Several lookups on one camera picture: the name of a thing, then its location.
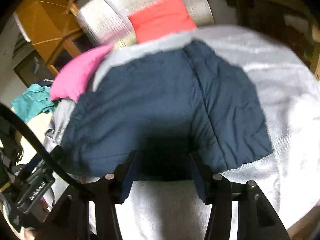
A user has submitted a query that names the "navy blue jacket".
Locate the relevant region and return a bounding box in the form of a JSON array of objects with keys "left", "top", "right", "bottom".
[{"left": 60, "top": 39, "right": 275, "bottom": 182}]

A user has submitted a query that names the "teal garment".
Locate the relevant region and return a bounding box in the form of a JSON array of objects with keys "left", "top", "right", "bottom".
[{"left": 11, "top": 83, "right": 57, "bottom": 122}]

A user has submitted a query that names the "pink pillow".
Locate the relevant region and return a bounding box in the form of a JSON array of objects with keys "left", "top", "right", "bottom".
[{"left": 50, "top": 44, "right": 114, "bottom": 102}]

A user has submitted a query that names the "light grey bed sheet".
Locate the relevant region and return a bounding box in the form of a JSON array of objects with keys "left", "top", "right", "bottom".
[{"left": 42, "top": 24, "right": 320, "bottom": 240}]

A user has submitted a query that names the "yellow wooden nightstand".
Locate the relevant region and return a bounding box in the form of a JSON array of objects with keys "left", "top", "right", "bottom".
[{"left": 15, "top": 0, "right": 84, "bottom": 76}]

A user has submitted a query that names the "orange-red folded garment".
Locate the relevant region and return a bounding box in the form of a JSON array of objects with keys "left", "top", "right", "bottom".
[{"left": 129, "top": 0, "right": 197, "bottom": 43}]

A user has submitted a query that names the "black cable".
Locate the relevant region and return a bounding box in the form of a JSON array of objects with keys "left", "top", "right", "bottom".
[{"left": 0, "top": 102, "right": 93, "bottom": 201}]

